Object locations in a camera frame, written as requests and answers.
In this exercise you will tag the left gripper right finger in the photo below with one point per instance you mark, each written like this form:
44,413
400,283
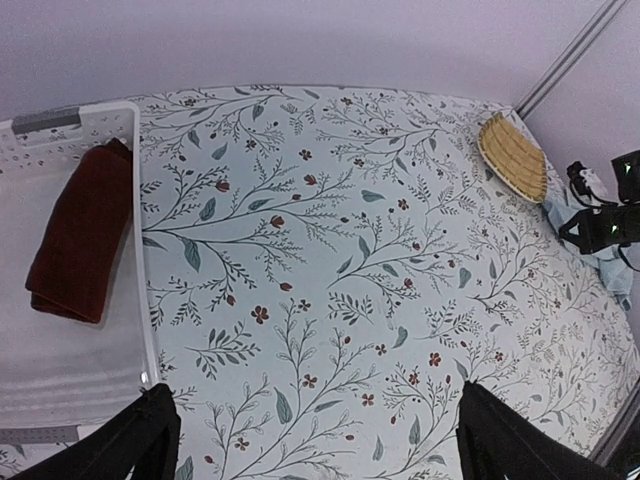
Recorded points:
495,442

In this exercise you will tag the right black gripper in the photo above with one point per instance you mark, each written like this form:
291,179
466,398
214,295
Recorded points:
595,230

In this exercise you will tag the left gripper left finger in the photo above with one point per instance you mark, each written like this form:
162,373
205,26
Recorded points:
140,442

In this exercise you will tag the light blue towel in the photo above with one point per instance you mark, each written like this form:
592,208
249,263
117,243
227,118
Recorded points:
614,274

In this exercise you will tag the white perforated plastic basket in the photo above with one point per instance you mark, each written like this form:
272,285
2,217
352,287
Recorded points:
61,379

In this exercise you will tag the dark red towel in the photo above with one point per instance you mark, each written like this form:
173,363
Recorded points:
70,274

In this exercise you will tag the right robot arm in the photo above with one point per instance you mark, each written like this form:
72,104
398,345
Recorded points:
626,170

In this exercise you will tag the woven bamboo tray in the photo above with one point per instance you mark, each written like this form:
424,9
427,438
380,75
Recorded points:
513,158

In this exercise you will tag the floral patterned table mat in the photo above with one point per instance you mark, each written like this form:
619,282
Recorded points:
327,267

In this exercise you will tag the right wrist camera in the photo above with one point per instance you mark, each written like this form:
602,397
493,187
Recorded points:
586,186

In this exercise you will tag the right aluminium frame post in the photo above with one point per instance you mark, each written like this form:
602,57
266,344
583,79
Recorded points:
570,56

